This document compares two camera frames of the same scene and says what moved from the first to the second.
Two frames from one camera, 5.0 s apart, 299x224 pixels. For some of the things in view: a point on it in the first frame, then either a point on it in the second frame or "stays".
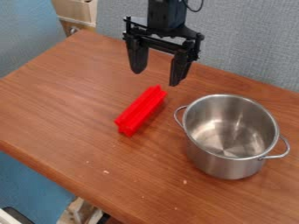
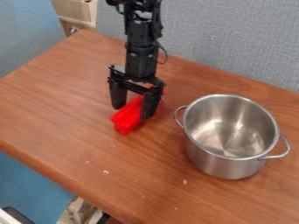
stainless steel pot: (232, 136) stays
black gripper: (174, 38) → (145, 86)
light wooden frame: (78, 14) stays
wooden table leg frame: (81, 213) stays
